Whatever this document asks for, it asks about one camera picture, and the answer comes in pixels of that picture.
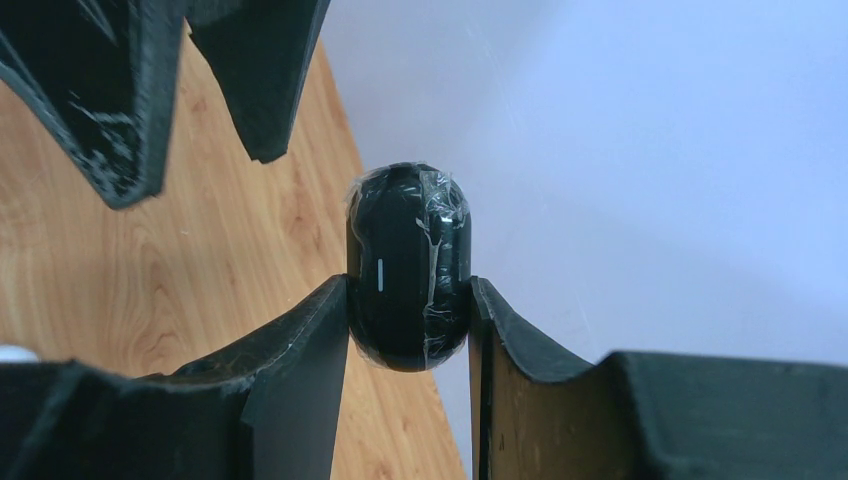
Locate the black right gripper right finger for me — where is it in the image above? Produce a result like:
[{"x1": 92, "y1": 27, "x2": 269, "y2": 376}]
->
[{"x1": 469, "y1": 277, "x2": 847, "y2": 479}]

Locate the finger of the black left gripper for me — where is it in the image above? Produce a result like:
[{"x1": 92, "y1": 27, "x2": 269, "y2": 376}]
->
[
  {"x1": 187, "y1": 0, "x2": 330, "y2": 163},
  {"x1": 1, "y1": 0, "x2": 187, "y2": 209}
]

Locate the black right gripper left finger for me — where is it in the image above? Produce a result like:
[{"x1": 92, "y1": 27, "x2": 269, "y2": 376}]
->
[{"x1": 1, "y1": 275, "x2": 348, "y2": 479}]

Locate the black earbud charging case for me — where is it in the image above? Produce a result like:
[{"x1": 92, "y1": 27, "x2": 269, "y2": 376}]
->
[{"x1": 346, "y1": 162, "x2": 472, "y2": 373}]

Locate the white earbud charging case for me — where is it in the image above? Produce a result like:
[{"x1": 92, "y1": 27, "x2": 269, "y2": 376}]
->
[{"x1": 0, "y1": 344, "x2": 40, "y2": 364}]

